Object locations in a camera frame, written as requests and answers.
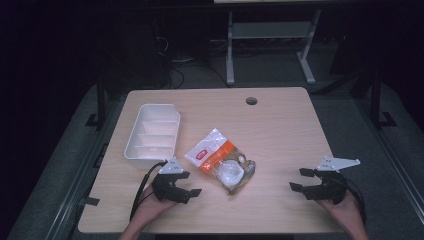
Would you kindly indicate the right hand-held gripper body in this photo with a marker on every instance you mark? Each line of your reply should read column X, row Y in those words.
column 328, row 186

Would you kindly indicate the person's left hand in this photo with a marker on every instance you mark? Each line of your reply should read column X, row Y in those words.
column 150, row 208

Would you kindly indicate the white metal desk frame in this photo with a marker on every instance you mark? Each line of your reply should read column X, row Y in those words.
column 270, row 30

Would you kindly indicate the person's right hand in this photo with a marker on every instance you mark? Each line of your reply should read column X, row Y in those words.
column 343, row 213

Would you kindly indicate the clear orange-labelled snack bag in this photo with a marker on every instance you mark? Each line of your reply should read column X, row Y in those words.
column 220, row 163

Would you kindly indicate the white divided plastic container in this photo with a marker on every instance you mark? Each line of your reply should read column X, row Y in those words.
column 151, row 136

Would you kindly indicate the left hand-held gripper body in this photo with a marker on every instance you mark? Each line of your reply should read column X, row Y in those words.
column 166, row 190

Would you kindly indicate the black metal stand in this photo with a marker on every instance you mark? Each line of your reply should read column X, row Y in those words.
column 100, row 103
column 376, row 100

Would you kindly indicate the black table edge clip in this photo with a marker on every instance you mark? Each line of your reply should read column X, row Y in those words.
column 92, row 201

